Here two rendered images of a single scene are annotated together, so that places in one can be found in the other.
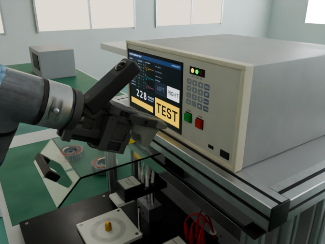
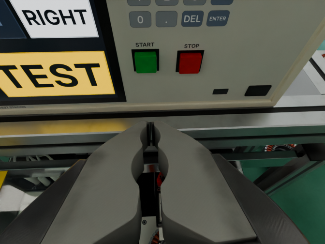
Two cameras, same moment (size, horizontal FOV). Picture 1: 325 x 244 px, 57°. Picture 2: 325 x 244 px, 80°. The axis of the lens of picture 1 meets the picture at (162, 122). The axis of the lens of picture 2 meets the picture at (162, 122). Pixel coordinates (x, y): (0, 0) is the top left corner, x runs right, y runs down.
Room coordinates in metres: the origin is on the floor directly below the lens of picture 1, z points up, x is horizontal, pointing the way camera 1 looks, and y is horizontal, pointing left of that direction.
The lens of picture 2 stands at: (0.53, 0.06, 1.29)
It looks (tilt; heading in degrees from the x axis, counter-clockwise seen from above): 55 degrees down; 299
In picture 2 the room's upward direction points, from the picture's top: 1 degrees clockwise
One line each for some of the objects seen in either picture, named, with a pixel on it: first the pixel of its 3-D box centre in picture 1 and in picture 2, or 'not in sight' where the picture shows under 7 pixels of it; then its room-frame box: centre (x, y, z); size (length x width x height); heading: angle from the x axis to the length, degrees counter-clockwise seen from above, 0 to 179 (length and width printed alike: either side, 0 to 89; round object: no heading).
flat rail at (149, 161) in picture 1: (157, 166); (92, 167); (0.66, 0.01, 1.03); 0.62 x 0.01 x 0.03; 33
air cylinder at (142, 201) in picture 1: (149, 207); not in sight; (0.79, 0.04, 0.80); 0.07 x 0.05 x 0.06; 33
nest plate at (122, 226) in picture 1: (108, 230); not in sight; (0.71, 0.16, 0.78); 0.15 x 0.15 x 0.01; 33
